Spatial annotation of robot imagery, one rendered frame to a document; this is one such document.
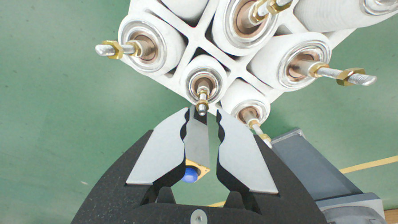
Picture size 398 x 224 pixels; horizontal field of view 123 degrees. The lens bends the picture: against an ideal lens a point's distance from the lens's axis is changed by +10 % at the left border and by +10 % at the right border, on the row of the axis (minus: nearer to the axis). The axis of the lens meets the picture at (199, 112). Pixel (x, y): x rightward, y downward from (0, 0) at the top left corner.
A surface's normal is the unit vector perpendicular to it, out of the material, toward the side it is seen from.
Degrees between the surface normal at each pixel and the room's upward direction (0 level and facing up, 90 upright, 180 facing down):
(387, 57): 0
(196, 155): 90
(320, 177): 90
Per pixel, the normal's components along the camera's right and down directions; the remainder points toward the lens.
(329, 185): -0.66, -0.65
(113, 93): -0.05, 0.52
